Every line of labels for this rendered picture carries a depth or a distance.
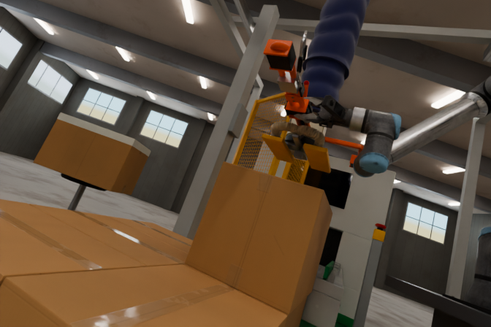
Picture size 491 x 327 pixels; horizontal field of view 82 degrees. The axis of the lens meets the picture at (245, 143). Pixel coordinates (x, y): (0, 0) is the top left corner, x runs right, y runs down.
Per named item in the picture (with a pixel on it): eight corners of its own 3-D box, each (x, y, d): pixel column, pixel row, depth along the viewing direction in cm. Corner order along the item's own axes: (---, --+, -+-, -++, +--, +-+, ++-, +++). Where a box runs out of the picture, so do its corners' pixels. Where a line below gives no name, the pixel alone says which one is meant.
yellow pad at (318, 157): (310, 168, 148) (313, 159, 149) (329, 173, 144) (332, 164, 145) (302, 147, 117) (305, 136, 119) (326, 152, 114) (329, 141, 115)
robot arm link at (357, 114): (361, 126, 100) (367, 103, 103) (347, 124, 102) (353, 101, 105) (359, 136, 108) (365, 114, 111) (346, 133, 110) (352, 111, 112)
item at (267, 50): (269, 69, 89) (274, 56, 90) (291, 72, 86) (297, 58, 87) (262, 52, 82) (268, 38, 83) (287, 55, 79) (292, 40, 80)
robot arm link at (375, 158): (380, 177, 103) (387, 147, 106) (390, 170, 92) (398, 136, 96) (354, 170, 106) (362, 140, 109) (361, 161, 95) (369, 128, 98)
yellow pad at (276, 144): (277, 159, 155) (279, 151, 156) (294, 163, 151) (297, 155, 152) (261, 136, 125) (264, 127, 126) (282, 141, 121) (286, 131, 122)
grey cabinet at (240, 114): (234, 137, 288) (244, 112, 295) (239, 139, 285) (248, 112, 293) (226, 130, 270) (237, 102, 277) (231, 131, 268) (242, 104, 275)
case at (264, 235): (240, 260, 155) (263, 190, 164) (311, 292, 138) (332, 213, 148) (183, 263, 102) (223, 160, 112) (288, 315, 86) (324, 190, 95)
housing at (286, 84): (280, 91, 100) (283, 80, 101) (298, 94, 97) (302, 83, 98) (275, 80, 94) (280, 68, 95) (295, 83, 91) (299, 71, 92)
